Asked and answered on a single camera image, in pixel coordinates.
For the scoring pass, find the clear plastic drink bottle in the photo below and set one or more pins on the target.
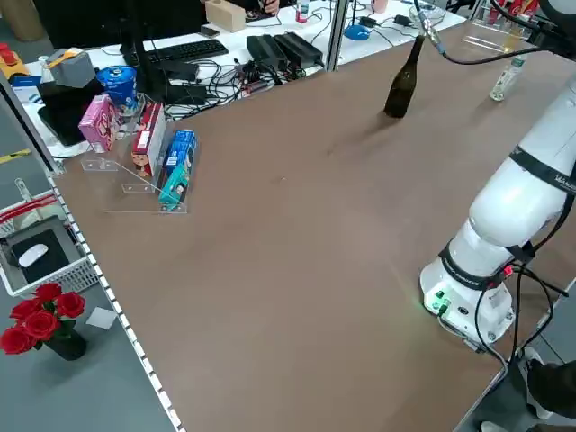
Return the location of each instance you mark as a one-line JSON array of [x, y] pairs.
[[501, 85]]

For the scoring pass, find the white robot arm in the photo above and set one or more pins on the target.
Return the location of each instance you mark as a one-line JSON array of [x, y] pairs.
[[508, 202]]

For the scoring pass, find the dark glass bottle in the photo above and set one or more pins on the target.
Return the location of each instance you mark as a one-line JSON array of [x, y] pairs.
[[398, 96]]

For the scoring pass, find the clear acrylic bottle shelf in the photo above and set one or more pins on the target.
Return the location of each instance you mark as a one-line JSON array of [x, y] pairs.
[[486, 41]]

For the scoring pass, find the small yellow bottle white cap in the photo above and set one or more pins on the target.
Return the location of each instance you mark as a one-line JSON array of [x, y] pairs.
[[513, 40]]

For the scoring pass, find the red drink bottle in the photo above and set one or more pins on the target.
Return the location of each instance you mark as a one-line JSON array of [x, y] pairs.
[[517, 6], [532, 6], [493, 15]]

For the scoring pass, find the teal snack packet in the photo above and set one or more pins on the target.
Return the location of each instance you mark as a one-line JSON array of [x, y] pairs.
[[177, 189]]

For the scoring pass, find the blue cookie packet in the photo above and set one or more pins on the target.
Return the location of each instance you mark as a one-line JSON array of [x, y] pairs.
[[180, 148]]

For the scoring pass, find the red white snack box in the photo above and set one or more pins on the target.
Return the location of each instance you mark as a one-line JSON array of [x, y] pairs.
[[148, 139]]

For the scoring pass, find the black finned metal box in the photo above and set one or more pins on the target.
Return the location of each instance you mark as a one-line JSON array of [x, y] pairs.
[[299, 47], [265, 49]]

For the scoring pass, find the clear acrylic snack stand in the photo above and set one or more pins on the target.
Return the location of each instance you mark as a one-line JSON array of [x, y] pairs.
[[112, 166]]

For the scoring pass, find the black keyboard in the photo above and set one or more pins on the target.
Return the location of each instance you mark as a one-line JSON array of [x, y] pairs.
[[189, 50]]

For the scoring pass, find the white toothed edge strip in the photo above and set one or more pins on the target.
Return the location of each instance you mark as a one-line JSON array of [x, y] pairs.
[[118, 310]]

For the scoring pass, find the blue desk lamp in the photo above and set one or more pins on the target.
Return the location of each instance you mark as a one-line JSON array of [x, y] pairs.
[[357, 32]]

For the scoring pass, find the smartphone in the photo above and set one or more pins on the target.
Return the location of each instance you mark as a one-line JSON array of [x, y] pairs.
[[210, 30]]

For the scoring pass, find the wooden box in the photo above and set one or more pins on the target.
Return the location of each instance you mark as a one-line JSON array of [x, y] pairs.
[[225, 15]]

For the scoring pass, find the black power adapter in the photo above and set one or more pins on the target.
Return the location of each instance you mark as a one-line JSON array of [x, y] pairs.
[[369, 21], [403, 20]]

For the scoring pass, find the blue snack cup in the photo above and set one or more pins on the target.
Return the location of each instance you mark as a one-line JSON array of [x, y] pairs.
[[118, 90]]

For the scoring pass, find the pink snack box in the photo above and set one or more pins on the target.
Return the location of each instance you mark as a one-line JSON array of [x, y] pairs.
[[96, 123]]

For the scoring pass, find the white card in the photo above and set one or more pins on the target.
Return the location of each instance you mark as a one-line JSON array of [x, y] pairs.
[[100, 318]]

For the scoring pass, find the white plastic basket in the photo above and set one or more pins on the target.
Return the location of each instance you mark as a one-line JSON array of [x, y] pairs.
[[76, 276]]

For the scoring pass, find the pink cup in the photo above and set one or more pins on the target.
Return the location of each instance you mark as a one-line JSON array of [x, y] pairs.
[[380, 6]]

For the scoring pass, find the black mouse pad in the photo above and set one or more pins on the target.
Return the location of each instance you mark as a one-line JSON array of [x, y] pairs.
[[54, 261]]

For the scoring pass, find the black tray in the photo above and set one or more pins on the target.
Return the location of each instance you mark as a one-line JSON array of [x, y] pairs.
[[63, 112]]

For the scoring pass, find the dark vase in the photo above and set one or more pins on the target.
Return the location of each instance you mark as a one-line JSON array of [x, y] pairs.
[[69, 346]]

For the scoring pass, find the grey block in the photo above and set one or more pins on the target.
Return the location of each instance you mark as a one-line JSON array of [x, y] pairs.
[[74, 72]]

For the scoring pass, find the white computer mouse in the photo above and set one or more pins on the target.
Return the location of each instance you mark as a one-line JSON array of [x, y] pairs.
[[32, 255]]

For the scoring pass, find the red rose bouquet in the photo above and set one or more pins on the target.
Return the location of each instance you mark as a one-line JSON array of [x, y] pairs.
[[40, 321]]

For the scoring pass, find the black monitor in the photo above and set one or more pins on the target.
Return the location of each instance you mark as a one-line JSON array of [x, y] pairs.
[[90, 22]]

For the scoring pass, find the blue white box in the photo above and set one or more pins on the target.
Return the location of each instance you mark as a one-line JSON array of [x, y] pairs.
[[27, 90]]

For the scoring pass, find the person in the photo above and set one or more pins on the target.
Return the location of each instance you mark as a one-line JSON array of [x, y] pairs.
[[553, 387]]

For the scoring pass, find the yellow red toy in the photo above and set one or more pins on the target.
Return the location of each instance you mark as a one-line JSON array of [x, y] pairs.
[[11, 63]]

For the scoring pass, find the brown cardboard roll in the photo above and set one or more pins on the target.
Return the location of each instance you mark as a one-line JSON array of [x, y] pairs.
[[24, 20]]

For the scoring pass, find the aluminium frame post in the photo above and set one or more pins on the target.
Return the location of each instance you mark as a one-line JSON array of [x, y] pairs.
[[27, 121], [337, 40]]

